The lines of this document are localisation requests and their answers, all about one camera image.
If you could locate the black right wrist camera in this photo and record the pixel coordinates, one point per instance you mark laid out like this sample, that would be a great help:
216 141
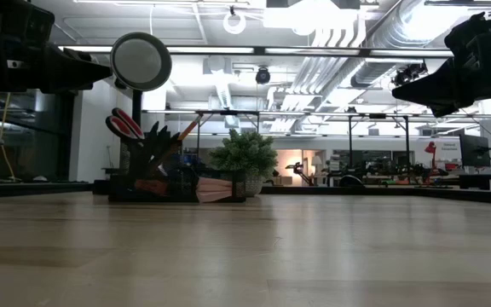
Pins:
467 34

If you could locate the black ceiling camera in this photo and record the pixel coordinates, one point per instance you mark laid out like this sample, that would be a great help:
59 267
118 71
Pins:
262 77

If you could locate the black background table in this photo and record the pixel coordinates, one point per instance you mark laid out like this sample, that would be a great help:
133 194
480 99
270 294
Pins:
484 179

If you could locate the black scaffold frame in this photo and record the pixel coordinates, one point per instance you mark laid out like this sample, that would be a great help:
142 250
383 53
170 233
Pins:
377 116
228 112

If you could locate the black ceiling spotlight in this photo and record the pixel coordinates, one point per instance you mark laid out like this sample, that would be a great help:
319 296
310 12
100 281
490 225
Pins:
403 77

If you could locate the small background robot arm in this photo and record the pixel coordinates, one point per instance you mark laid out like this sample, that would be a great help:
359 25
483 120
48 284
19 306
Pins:
298 168

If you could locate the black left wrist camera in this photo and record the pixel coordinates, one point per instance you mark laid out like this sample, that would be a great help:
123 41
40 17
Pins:
11 21

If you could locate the plain black pen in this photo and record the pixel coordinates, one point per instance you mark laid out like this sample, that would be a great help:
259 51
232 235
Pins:
175 147
165 147

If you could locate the black desk lamp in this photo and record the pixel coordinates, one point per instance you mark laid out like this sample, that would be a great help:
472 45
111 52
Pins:
141 61

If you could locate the orange pencil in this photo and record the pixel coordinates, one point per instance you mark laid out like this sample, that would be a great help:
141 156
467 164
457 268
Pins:
192 124

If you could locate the black computer monitor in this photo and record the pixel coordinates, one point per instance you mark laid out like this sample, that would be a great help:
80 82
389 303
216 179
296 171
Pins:
475 151

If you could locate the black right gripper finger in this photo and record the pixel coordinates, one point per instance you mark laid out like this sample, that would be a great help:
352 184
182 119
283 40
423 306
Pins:
420 90
454 74

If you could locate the black mesh desk organizer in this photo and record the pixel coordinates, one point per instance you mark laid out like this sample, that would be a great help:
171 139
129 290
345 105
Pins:
122 192

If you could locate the black aluminium table frame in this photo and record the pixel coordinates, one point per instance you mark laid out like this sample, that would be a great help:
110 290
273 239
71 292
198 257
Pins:
463 195

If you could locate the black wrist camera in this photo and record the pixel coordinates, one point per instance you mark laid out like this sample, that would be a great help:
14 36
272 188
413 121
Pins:
11 21
467 34

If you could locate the overhead rig beam with lights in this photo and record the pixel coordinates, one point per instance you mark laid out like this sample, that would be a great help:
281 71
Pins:
259 50

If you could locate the white table lamp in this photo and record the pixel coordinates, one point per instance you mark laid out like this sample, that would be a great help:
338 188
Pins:
317 160

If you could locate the green potted artificial plant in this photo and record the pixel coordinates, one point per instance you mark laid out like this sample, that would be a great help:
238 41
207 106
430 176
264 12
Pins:
243 153

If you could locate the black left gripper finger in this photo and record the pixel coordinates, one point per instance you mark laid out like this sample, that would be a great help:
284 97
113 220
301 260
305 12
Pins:
92 77
77 59

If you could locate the pink sticky note pad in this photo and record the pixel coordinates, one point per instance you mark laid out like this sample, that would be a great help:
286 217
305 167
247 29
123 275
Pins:
213 189

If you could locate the red desk lamp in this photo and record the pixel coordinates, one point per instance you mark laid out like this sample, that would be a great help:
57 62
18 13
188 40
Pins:
431 148

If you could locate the black rounded chair back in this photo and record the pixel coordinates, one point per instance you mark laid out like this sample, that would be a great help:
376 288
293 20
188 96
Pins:
352 180

